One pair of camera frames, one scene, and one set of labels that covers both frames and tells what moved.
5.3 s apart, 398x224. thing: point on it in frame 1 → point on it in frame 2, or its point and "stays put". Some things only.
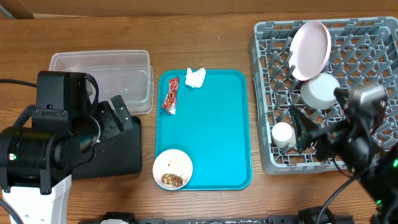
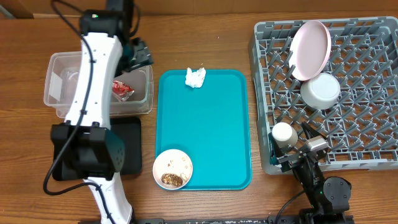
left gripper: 112,127 → 144,56
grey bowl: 318,91 stays put
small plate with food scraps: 173,169 stays put
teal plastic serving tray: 212,125 stays put
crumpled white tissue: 195,79 stays put
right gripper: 303,129 → 288,160
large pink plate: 310,50 stays put
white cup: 283,134 stays put
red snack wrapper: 170,101 → 121,91
